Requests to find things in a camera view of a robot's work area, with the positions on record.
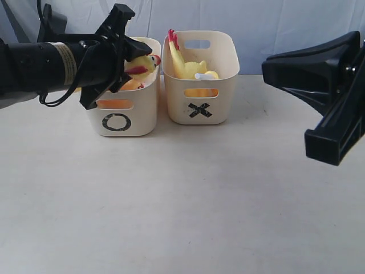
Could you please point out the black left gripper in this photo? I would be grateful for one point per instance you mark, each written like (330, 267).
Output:
(109, 56)

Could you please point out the chicken head with white tube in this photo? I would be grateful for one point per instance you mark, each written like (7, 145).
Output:
(206, 92)

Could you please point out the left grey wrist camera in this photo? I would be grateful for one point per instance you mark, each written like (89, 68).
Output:
(51, 23)

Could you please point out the headless rubber chicken body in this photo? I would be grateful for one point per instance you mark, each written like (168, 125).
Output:
(182, 69)

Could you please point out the blue-grey backdrop curtain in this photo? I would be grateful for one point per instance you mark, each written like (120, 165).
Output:
(258, 28)

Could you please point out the whole rubber chicken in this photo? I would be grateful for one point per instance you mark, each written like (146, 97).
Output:
(120, 104)
(141, 67)

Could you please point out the cream bin marked O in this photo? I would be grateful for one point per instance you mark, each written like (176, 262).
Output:
(138, 121)

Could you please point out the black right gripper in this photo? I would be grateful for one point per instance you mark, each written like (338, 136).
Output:
(319, 75)

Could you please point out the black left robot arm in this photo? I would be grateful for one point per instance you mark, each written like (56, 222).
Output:
(54, 66)

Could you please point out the cream bin marked X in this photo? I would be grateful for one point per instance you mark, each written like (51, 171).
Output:
(217, 49)

